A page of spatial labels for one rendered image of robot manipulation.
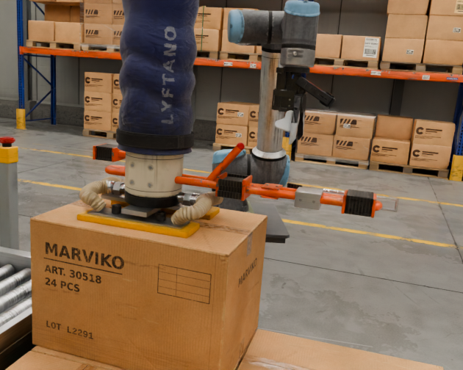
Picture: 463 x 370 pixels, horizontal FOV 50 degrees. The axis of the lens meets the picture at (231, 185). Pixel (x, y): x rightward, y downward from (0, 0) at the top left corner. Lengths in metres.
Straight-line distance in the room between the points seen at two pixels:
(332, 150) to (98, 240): 7.24
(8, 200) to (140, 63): 1.24
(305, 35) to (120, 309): 0.88
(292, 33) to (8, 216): 1.60
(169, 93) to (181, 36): 0.15
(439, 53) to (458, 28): 0.42
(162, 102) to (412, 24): 7.28
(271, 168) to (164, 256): 0.96
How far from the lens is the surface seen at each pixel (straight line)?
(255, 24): 1.45
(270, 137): 2.13
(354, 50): 8.45
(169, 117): 1.38
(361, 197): 1.34
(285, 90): 1.36
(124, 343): 1.50
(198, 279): 1.31
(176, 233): 1.36
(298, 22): 1.34
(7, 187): 2.42
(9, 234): 2.48
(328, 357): 1.67
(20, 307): 1.92
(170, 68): 1.39
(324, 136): 8.45
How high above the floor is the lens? 1.39
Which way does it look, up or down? 13 degrees down
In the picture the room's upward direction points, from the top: 4 degrees clockwise
